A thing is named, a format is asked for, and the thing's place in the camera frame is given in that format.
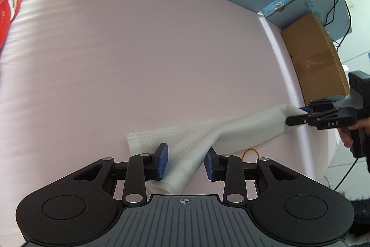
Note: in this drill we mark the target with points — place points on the open brown cardboard box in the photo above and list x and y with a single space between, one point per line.
315 56

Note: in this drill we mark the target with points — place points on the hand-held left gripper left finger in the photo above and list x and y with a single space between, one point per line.
162 160

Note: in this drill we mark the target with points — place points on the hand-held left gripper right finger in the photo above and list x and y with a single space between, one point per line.
209 166

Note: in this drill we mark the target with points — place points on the white shopping bag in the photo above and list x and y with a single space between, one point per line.
231 134

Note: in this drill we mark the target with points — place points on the long blue cardboard box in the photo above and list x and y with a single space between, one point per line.
318 4

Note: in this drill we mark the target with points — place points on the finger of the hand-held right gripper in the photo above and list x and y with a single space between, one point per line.
297 120
308 111

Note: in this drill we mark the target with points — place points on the yellow rubber band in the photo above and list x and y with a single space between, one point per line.
251 149

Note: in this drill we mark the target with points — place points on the red paper-cut decorations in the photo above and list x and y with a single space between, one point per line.
7 4

